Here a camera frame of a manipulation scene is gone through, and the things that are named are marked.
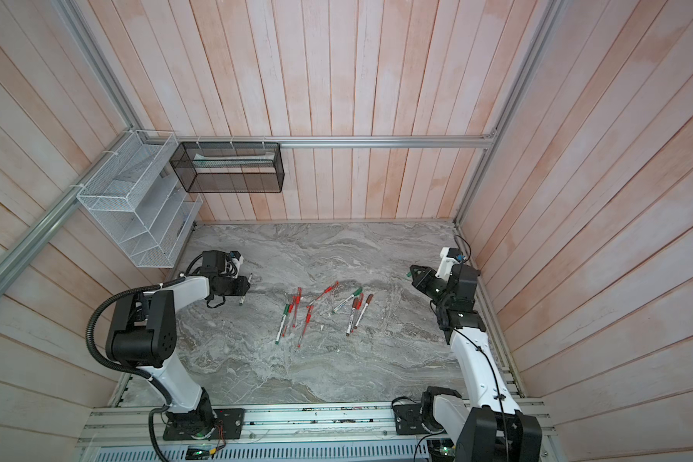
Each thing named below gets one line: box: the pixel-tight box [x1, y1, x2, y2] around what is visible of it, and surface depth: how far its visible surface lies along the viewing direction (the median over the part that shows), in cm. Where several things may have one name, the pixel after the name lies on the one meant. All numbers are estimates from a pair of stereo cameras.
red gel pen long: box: [296, 305, 314, 349], surface depth 95 cm
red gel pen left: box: [292, 286, 304, 329], surface depth 98 cm
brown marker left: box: [345, 296, 360, 336], surface depth 96 cm
